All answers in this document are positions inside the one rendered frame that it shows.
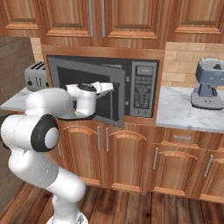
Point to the wooden base cupboard door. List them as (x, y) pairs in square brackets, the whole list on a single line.
[(178, 172), (59, 163), (128, 160), (215, 183), (83, 154)]

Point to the blue-grey coffee machine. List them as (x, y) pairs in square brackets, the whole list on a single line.
[(208, 84)]

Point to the grey microwave oven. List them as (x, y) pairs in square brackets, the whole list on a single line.
[(143, 87)]

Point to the grey microwave door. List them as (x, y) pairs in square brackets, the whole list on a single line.
[(75, 73)]

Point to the silver toaster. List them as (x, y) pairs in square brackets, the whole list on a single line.
[(35, 78)]

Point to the wooden drawer front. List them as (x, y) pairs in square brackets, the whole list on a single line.
[(201, 138)]

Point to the wooden wall cupboard door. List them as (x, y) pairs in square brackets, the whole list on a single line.
[(198, 17), (20, 14), (131, 17), (67, 17)]

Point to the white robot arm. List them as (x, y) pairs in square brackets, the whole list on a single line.
[(35, 169)]

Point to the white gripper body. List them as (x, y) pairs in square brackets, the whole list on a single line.
[(104, 87)]

